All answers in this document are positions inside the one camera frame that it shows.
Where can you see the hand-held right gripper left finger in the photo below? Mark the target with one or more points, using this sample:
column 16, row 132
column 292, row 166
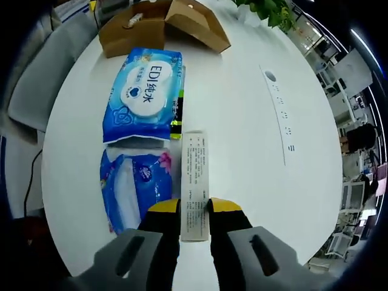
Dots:
column 121, row 266

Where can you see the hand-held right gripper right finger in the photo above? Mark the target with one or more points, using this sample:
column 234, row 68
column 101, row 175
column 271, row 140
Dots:
column 242, row 266

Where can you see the blue floral tissue pack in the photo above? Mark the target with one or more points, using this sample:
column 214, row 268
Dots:
column 142, row 182

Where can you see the slim white carton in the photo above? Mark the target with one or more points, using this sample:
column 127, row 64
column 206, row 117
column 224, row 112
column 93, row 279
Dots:
column 195, row 169

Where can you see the silver green refill pouch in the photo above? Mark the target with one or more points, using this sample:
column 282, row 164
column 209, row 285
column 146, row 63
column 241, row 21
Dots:
column 176, row 115

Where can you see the blue wet wipes pack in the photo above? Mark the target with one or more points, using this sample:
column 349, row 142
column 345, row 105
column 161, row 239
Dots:
column 142, row 91

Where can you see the brown cardboard shoe box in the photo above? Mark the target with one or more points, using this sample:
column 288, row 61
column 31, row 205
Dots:
column 133, row 39

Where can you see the white table socket strip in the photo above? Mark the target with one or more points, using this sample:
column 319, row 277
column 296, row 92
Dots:
column 280, row 121

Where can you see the green plant in white pot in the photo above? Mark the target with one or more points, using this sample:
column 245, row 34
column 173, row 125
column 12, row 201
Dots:
column 272, row 9

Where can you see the blue white wall poster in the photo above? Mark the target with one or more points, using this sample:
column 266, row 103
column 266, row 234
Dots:
column 72, row 9

